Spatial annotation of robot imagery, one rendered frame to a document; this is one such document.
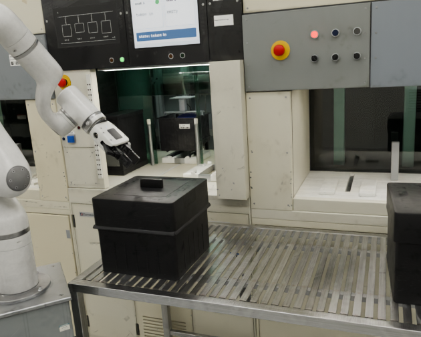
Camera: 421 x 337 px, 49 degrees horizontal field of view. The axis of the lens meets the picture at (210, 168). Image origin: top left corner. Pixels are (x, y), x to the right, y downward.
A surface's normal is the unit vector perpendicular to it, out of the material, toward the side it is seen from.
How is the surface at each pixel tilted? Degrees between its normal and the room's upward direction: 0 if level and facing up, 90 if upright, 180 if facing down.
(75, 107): 73
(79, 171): 90
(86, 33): 90
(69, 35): 90
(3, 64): 90
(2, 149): 63
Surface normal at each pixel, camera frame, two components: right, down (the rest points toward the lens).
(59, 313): 0.41, 0.19
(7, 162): 0.63, -0.30
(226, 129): -0.35, 0.24
